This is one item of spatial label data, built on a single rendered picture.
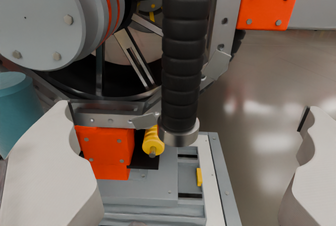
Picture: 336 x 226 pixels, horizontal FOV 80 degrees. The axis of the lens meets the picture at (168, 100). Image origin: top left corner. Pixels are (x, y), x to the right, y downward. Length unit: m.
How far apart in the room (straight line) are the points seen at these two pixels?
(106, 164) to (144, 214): 0.33
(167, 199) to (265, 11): 0.64
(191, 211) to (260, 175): 0.52
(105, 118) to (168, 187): 0.42
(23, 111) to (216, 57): 0.35
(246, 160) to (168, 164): 0.56
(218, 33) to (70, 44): 0.25
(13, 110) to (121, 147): 0.24
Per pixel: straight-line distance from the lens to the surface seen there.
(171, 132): 0.20
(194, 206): 0.87
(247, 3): 0.39
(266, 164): 1.32
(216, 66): 0.41
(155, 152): 0.53
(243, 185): 1.18
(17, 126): 0.42
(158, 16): 0.88
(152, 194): 0.80
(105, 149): 0.54
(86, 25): 0.26
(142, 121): 0.47
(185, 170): 0.97
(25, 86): 0.40
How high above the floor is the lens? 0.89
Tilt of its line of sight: 31 degrees down
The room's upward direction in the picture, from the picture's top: 2 degrees clockwise
